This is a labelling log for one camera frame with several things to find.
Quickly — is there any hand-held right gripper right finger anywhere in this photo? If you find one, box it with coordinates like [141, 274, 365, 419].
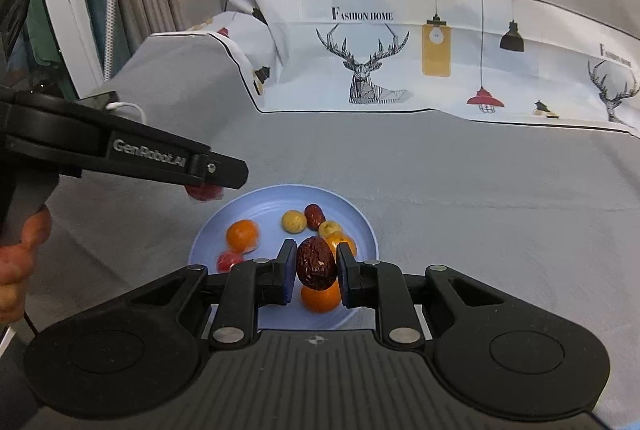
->
[336, 242, 506, 350]

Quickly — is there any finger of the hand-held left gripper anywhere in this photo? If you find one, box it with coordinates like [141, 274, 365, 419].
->
[185, 150, 250, 191]

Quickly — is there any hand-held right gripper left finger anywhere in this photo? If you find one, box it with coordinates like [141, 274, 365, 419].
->
[131, 238, 298, 352]

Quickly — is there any red round fruit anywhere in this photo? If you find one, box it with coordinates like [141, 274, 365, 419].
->
[186, 182, 226, 202]
[216, 251, 243, 274]

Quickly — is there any dark red jujube date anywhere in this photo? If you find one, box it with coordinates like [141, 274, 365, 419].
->
[304, 204, 327, 231]
[296, 236, 338, 291]

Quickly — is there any small orange kumquat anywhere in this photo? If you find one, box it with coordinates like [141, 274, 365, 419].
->
[325, 233, 358, 261]
[226, 219, 262, 254]

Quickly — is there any large plastic-wrapped orange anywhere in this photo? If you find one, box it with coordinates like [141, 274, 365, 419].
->
[300, 282, 343, 315]

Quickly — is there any light blue plate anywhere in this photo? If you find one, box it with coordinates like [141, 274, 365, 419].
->
[189, 183, 379, 330]

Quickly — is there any person's left hand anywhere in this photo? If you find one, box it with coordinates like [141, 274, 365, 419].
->
[0, 205, 53, 326]

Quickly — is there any grey bed sheet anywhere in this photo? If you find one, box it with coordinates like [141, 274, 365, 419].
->
[10, 30, 640, 416]

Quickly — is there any patterned deer pillow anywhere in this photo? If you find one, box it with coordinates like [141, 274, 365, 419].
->
[182, 0, 640, 137]

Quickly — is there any white cable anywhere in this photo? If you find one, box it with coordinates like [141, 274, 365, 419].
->
[106, 102, 147, 122]

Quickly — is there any white door frame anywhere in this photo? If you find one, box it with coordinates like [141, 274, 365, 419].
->
[31, 0, 108, 98]

